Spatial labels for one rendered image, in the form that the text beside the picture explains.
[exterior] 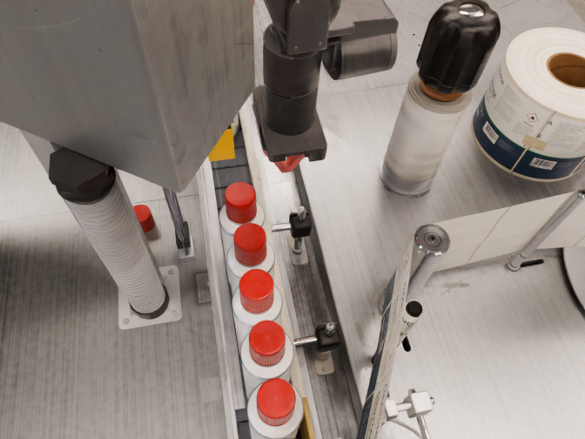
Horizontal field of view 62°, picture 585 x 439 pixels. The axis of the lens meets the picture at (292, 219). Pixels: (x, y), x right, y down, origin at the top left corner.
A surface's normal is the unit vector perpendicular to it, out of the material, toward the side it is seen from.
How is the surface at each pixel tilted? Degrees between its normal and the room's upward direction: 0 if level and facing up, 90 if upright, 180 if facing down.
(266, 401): 2
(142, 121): 90
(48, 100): 90
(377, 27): 89
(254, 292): 2
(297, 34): 89
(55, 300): 0
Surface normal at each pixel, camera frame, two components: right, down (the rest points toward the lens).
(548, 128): -0.49, 0.73
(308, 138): 0.04, -0.52
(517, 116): -0.79, 0.50
